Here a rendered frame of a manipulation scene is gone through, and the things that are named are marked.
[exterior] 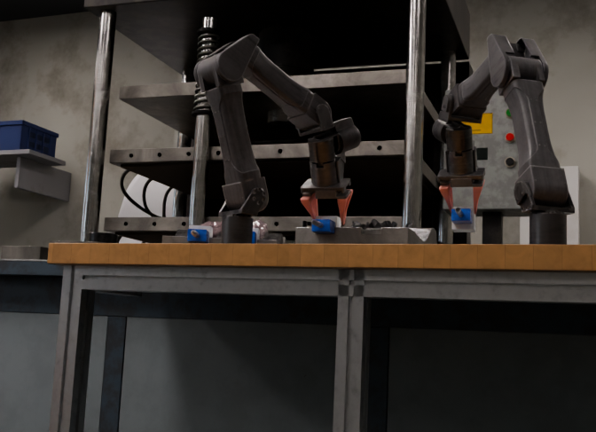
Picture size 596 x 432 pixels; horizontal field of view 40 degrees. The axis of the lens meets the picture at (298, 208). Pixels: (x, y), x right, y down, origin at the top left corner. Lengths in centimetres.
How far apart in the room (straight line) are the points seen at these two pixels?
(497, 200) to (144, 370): 127
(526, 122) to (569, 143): 377
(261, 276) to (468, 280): 36
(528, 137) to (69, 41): 567
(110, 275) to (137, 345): 45
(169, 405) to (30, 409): 38
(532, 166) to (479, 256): 26
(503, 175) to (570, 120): 270
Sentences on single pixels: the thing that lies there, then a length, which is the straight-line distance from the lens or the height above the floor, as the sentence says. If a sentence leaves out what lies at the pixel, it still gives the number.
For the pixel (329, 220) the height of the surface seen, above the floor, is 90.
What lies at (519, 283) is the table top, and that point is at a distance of 133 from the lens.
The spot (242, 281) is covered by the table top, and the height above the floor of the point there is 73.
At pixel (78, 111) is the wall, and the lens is 670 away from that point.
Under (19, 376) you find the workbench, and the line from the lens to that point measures 219.
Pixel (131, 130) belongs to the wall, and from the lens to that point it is 638.
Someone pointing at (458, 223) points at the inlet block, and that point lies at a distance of 193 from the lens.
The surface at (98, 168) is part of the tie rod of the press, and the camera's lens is 306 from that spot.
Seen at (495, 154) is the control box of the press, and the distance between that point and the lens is 272.
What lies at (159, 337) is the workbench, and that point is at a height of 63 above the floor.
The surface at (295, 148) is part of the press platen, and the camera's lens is 281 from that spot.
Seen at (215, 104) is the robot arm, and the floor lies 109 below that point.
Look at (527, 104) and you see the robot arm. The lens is 161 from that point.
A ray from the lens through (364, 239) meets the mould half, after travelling 184.
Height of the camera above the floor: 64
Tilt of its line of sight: 9 degrees up
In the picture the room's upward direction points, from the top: 3 degrees clockwise
